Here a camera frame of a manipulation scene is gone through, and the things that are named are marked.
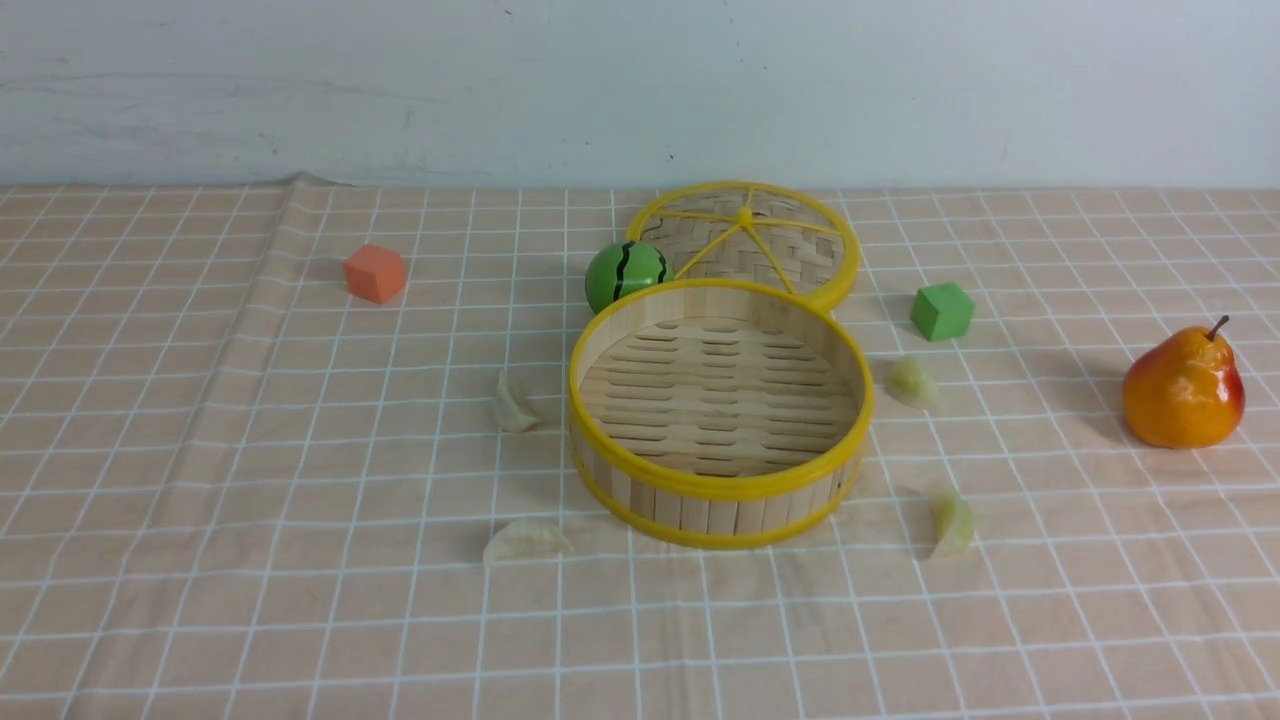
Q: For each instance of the pale dumpling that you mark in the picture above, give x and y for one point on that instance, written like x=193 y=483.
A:
x=511 y=407
x=526 y=538

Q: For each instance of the bamboo steamer tray yellow rim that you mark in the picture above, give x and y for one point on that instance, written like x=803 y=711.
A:
x=722 y=415

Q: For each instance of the woven bamboo steamer lid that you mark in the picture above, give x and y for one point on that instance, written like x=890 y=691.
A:
x=757 y=232

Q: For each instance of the green watermelon ball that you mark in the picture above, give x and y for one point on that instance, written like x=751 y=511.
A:
x=623 y=268

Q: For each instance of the greenish dumpling right upper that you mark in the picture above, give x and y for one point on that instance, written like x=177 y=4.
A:
x=910 y=383

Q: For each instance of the greenish dumpling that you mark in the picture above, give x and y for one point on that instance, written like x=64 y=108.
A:
x=954 y=524
x=910 y=383

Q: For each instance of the orange foam cube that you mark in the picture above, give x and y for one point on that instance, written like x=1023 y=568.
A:
x=375 y=274

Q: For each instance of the green foam cube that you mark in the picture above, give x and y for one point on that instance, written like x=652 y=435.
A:
x=942 y=311

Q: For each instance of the greenish dumpling right lower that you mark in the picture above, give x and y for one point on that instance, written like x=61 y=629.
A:
x=954 y=524

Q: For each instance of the peach checkered tablecloth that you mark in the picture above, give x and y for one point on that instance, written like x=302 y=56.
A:
x=231 y=490

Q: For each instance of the orange yellow toy pear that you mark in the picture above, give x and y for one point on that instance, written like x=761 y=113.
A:
x=1185 y=392

